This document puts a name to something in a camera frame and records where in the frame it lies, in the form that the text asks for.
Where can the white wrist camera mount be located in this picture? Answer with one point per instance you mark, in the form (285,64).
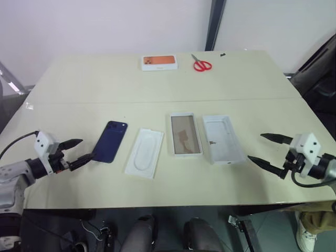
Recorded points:
(43,143)
(308,145)

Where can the dark rounded shape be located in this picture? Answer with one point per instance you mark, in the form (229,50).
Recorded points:
(140,233)
(200,235)

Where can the metal table leg bracket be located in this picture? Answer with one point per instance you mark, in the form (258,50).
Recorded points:
(242,225)

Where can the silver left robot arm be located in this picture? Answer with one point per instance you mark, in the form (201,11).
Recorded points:
(13,173)

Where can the white sneaker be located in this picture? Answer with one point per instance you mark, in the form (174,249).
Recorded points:
(305,233)

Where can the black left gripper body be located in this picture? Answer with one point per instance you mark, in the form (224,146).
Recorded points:
(56,161)

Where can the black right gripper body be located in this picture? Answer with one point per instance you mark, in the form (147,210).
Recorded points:
(292,164)

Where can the grey metal frame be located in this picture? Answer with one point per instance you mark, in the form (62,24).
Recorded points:
(11,78)

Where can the black chair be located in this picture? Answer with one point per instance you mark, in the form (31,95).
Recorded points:
(319,71)

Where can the dark blue smartphone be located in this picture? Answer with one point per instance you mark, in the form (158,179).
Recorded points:
(111,143)

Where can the white box with orange print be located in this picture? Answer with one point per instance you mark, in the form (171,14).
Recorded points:
(159,63)

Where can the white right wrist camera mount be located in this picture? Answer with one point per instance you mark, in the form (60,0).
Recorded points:
(308,145)

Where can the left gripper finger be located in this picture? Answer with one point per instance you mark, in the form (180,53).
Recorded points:
(71,144)
(81,161)

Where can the white moulded insert tray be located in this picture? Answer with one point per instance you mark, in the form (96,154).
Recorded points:
(144,155)

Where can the dark vertical pillar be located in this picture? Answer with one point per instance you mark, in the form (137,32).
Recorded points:
(214,25)

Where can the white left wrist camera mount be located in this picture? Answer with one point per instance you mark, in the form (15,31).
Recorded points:
(43,143)

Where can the white phone box base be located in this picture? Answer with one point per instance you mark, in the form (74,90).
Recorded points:
(185,136)

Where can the white phone box lid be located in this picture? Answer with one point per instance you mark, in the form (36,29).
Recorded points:
(223,139)

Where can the small clear plastic scrap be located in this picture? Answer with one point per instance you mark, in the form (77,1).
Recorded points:
(29,106)

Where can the khaki trousers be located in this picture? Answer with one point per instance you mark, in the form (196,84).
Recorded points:
(321,218)

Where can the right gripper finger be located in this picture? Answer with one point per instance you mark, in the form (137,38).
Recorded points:
(278,138)
(270,168)

